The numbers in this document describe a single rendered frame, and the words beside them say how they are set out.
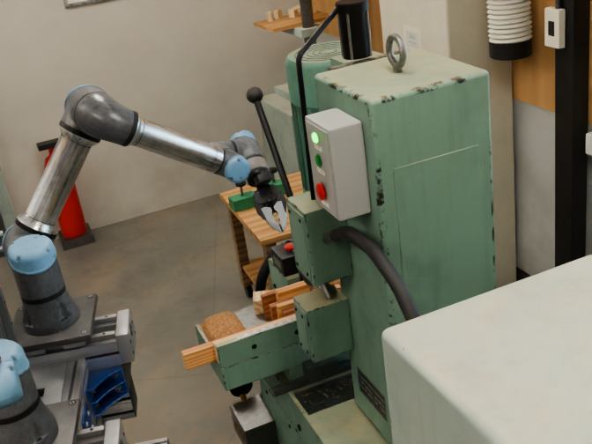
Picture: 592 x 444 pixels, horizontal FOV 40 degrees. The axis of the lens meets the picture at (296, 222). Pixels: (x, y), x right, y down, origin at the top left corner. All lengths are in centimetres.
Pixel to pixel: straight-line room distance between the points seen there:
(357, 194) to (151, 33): 346
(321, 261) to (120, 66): 333
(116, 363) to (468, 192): 121
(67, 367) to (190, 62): 283
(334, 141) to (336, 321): 45
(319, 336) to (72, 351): 87
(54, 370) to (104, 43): 270
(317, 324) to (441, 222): 35
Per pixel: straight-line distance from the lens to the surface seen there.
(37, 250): 218
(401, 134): 131
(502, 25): 306
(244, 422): 208
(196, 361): 180
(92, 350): 227
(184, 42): 477
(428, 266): 143
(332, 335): 163
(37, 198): 230
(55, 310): 223
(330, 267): 151
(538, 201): 343
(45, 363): 230
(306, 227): 145
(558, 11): 292
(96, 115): 214
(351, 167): 132
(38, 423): 183
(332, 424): 174
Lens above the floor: 190
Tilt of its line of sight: 25 degrees down
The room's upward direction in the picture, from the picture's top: 8 degrees counter-clockwise
